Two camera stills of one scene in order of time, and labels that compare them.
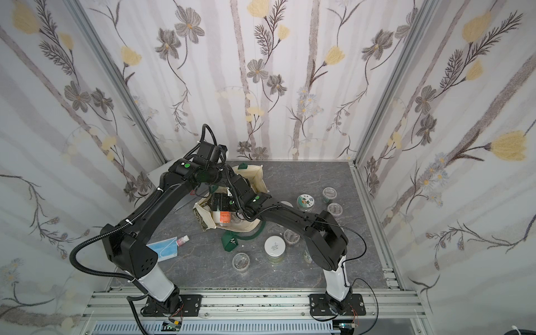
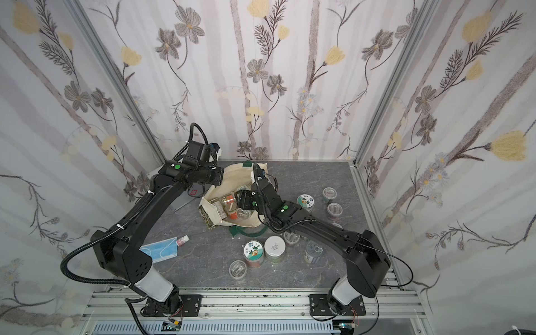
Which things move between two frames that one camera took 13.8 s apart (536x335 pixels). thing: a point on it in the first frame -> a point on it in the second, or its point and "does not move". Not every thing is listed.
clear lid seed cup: x=241 y=262 -> x=237 y=269
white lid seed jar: x=274 y=247 does not move
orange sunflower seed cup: x=334 y=209 does not move
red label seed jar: x=221 y=216 -> x=253 y=252
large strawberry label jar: x=305 y=202 does not move
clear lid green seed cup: x=329 y=193 does not move
